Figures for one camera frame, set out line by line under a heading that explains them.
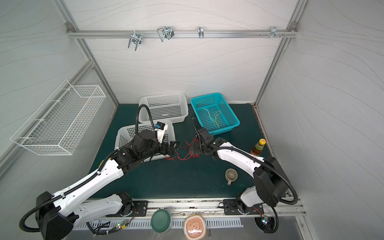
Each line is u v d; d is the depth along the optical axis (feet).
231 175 2.75
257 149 2.69
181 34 2.57
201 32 2.56
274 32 2.51
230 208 2.37
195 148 2.52
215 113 3.76
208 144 2.09
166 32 2.51
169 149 2.17
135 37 2.56
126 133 3.15
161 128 2.10
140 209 2.42
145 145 1.83
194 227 2.18
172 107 3.90
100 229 2.25
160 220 2.04
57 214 1.24
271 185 1.41
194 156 2.97
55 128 2.18
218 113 3.76
